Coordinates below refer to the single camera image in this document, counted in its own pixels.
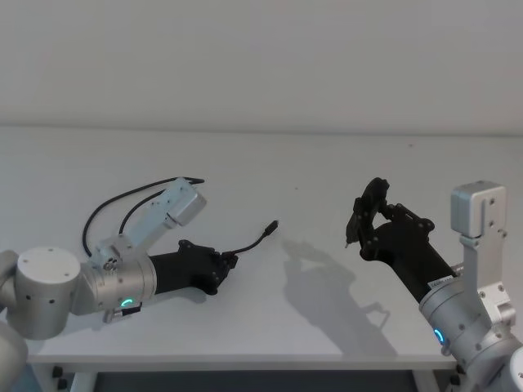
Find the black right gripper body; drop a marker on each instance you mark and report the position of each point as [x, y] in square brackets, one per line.
[404, 253]

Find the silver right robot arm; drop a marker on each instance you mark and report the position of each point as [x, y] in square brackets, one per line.
[461, 314]

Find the white table frame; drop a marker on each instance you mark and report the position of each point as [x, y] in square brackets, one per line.
[77, 377]

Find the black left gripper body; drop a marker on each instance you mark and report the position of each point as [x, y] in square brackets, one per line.
[184, 269]

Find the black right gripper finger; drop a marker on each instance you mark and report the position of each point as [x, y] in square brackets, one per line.
[357, 222]
[376, 192]

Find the black frame knob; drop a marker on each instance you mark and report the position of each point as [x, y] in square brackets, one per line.
[62, 384]
[58, 371]
[459, 369]
[453, 382]

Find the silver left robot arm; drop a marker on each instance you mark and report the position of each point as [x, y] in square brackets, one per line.
[49, 286]

